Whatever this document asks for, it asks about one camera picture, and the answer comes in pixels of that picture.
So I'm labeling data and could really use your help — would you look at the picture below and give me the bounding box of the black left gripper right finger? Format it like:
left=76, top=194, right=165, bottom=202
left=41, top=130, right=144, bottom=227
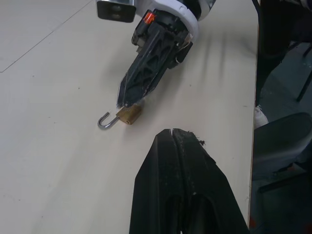
left=172, top=128, right=250, bottom=234

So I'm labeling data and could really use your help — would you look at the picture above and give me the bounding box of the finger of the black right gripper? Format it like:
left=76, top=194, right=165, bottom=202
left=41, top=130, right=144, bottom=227
left=116, top=72, right=130, bottom=109
left=122, top=30, right=179, bottom=108

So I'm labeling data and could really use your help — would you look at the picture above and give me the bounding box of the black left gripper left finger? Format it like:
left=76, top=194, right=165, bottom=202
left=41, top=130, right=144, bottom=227
left=129, top=129, right=184, bottom=234

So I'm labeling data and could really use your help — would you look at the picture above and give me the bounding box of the brass padlock with silver shackle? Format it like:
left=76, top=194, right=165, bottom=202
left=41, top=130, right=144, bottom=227
left=97, top=103, right=143, bottom=128

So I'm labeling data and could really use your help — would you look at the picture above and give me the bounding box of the black chair with curved seat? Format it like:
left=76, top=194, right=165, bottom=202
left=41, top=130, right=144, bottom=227
left=252, top=112, right=312, bottom=195

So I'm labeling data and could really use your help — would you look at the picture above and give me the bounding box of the white lumpy object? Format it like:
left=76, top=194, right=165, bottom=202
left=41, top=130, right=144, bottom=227
left=254, top=104, right=269, bottom=129

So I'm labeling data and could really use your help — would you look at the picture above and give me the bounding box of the dark chair with metal legs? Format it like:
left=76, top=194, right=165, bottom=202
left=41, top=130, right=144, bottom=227
left=252, top=0, right=312, bottom=103

